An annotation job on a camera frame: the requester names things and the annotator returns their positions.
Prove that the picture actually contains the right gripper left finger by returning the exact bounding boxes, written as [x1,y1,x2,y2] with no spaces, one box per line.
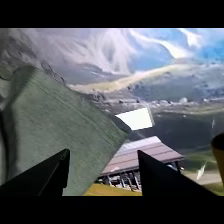
[0,148,71,197]

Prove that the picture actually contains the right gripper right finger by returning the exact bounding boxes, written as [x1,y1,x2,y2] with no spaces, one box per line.
[137,149,218,197]

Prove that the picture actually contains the green garment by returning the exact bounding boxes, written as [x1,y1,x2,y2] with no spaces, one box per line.
[0,64,129,197]

